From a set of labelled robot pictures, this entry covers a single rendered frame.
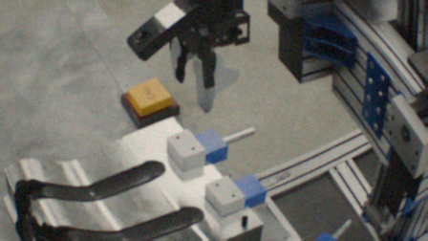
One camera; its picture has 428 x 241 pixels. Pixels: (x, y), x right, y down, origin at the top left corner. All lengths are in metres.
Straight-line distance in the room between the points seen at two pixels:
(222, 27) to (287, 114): 1.60
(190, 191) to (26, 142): 0.40
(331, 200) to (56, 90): 0.92
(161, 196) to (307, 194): 0.98
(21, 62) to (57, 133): 0.28
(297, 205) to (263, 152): 0.47
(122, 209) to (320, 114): 1.58
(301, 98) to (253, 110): 0.17
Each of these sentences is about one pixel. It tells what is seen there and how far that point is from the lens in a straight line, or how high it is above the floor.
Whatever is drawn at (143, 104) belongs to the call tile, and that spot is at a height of 0.84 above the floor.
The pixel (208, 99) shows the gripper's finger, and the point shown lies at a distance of 1.19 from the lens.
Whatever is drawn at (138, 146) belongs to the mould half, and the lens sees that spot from 1.33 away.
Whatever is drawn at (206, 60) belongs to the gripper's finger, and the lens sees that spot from 1.14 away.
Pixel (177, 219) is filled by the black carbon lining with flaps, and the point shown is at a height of 0.88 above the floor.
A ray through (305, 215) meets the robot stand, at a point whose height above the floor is 0.21.
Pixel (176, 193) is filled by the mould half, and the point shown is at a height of 0.89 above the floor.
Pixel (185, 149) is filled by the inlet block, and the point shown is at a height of 0.92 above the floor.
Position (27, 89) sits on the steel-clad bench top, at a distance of 1.62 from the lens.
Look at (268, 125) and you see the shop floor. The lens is 2.69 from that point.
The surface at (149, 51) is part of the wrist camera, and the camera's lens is 1.12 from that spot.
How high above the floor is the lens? 1.82
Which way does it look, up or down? 42 degrees down
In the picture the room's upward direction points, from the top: 2 degrees clockwise
